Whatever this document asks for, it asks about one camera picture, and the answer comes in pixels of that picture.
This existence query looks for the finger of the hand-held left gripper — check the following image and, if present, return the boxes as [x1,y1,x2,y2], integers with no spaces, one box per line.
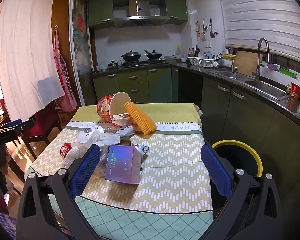
[0,127,18,138]
[7,119,35,133]

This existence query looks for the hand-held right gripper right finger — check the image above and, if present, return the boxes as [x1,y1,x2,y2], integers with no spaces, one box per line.
[201,144,283,240]

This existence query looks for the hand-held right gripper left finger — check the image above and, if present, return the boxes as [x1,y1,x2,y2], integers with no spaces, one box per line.
[16,144,102,240]

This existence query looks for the white foam net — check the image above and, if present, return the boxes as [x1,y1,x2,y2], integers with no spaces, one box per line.
[64,144,91,167]

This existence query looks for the clear plastic cup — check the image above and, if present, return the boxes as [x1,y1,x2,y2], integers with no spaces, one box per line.
[94,145,110,177]

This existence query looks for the red snack wrapper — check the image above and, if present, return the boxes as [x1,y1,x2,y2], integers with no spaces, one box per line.
[61,142,74,159]

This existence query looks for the white plastic wrapper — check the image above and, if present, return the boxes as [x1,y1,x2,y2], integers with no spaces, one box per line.
[76,129,121,146]

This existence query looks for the purple box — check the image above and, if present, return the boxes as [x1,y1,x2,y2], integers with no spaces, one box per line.
[105,145,142,185]

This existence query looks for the dark bin with yellow rim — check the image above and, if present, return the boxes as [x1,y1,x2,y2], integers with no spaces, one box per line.
[211,140,263,180]

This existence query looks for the white barcode wrapper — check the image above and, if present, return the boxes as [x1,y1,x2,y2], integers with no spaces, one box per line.
[132,142,150,157]

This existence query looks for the small white red carton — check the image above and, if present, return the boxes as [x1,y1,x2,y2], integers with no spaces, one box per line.
[112,113,133,128]

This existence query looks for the red paper noodle cup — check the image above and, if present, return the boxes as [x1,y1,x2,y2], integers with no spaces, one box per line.
[97,92,133,127]

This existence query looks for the dark wooden chair red seat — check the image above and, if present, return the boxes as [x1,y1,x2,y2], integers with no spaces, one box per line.
[21,100,63,160]

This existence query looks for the purple patterned cloth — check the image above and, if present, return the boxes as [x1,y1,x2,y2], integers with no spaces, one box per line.
[0,195,17,240]

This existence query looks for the red checked apron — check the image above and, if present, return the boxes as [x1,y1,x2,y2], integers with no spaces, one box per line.
[52,26,77,113]

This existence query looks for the white curtain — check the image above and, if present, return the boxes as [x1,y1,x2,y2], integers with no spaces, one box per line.
[0,0,65,122]

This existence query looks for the steel double sink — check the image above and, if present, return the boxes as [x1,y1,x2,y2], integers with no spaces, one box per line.
[210,70,289,100]

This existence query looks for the dark stone countertop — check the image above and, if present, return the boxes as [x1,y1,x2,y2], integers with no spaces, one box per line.
[91,64,300,133]

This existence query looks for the printed glass sliding door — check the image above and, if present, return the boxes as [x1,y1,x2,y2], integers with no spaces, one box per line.
[69,0,95,107]

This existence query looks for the white dish rack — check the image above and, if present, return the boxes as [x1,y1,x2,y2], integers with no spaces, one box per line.
[188,56,224,68]

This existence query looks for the small steel faucet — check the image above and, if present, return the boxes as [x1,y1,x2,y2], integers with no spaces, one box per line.
[222,47,238,73]

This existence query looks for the wooden cutting board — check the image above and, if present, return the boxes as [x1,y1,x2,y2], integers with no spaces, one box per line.
[234,51,263,78]

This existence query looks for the red instant noodle tub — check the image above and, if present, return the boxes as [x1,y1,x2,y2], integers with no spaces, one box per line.
[290,82,300,98]

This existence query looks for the tall steel faucet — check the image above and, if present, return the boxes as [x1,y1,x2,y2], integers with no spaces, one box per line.
[252,37,272,82]

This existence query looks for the gas stove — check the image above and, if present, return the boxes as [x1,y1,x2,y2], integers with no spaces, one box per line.
[121,58,167,68]

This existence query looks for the black wok with lid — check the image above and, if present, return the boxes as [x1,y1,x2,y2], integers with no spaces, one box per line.
[121,50,142,62]

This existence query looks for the green tray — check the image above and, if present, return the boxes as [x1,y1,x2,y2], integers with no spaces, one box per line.
[279,66,297,78]

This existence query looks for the steel range hood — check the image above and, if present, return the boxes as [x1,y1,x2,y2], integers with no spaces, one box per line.
[114,0,170,27]

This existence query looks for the white striped window blind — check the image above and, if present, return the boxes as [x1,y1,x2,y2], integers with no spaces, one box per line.
[218,0,300,60]

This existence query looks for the black wok with handle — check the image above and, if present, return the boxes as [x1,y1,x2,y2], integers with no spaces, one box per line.
[144,49,163,60]

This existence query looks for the pink wall sticker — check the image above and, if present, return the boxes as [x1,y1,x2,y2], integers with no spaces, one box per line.
[194,21,202,40]

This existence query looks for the green wall cabinets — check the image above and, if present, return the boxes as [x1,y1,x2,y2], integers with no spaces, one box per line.
[88,0,189,30]

